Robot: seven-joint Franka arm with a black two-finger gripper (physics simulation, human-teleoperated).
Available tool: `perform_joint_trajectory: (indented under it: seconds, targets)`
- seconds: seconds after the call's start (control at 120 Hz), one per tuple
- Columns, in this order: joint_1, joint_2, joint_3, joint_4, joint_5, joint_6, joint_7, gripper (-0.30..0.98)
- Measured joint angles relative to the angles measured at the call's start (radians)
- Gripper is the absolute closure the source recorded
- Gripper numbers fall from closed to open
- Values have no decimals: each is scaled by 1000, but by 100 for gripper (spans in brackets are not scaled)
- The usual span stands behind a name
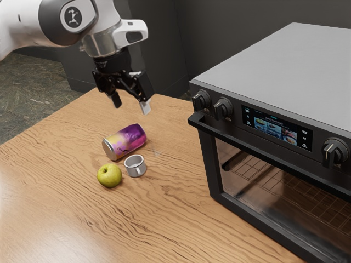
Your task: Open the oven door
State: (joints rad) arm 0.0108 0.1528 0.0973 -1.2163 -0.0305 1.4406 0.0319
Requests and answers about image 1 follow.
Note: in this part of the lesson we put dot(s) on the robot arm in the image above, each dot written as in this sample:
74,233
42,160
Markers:
49,24

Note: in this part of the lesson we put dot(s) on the green apple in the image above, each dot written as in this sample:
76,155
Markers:
109,175

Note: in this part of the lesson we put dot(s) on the purple and yellow drink can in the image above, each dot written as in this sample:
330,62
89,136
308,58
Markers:
124,141

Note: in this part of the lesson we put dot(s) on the black oven with silver top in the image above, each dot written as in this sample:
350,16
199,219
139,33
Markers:
277,137

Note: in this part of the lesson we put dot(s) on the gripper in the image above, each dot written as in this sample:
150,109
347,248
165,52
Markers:
113,69

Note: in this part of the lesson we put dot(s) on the small white mug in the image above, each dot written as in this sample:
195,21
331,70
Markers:
134,165

